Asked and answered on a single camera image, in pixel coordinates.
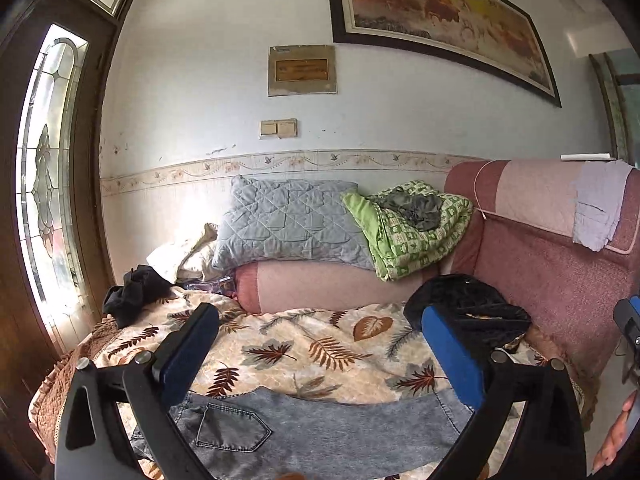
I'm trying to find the grey denim pants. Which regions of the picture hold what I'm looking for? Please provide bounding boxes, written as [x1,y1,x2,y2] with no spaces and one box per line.
[130,386,474,480]

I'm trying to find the person's right hand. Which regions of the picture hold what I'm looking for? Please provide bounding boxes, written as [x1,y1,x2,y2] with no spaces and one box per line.
[592,390,638,474]

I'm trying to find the black garment on left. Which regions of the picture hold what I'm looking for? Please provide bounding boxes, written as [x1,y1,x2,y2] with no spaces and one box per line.
[102,264,172,330]

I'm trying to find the black garment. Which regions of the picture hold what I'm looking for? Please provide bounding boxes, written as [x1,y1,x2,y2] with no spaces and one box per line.
[102,264,172,330]
[404,274,532,363]

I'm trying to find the black garment on right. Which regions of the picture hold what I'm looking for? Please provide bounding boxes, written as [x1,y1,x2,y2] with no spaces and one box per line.
[404,274,532,363]

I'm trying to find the lilac cloth on sofa back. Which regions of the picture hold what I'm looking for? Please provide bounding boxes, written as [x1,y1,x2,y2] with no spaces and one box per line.
[573,160,632,252]

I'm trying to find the pink maroon sofa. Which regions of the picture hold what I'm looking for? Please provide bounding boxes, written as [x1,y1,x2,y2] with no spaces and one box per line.
[233,158,640,386]

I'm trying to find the cream pillow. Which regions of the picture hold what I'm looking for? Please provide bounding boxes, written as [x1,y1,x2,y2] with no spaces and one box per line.
[146,222,222,284]

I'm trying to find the grey quilted pillow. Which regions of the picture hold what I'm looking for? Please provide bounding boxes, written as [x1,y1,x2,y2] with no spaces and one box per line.
[212,176,374,271]

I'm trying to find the green patterned folded blanket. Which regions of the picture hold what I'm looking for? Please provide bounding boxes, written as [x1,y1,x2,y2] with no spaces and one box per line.
[342,180,474,282]

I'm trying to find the grey cloth on blanket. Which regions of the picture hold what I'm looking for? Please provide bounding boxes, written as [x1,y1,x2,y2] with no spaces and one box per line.
[371,186,442,231]

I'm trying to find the framed landscape painting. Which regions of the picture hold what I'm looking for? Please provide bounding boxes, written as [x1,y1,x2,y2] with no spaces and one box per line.
[330,0,561,106]

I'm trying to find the beige wall switch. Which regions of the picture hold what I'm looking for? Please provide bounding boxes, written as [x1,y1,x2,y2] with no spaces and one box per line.
[259,118,297,139]

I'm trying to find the wall electrical panel cover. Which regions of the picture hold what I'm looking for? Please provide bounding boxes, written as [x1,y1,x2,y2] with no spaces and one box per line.
[268,44,337,96]

